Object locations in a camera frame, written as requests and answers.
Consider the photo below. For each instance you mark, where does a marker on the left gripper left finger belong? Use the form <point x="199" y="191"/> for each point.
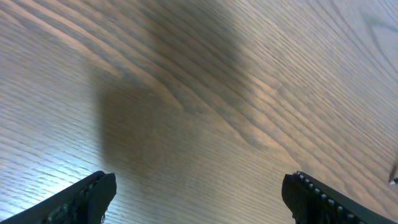
<point x="84" y="202"/>

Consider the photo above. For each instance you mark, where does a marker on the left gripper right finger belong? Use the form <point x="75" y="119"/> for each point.
<point x="313" y="202"/>

